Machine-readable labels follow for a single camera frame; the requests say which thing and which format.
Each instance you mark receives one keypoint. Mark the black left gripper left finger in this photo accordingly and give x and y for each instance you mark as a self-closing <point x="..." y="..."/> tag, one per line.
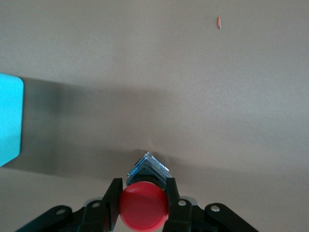
<point x="96" y="212"/>

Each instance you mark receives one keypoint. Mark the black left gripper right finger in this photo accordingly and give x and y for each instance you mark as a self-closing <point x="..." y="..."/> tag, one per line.
<point x="188" y="212"/>

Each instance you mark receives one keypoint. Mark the red push button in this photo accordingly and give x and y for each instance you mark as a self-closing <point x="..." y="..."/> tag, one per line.
<point x="144" y="205"/>

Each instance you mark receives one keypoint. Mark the cyan plastic bin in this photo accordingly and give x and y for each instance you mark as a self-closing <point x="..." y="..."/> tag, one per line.
<point x="9" y="120"/>

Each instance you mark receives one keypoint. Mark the small orange scrap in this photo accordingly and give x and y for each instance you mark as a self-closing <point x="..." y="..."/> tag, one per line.
<point x="219" y="22"/>

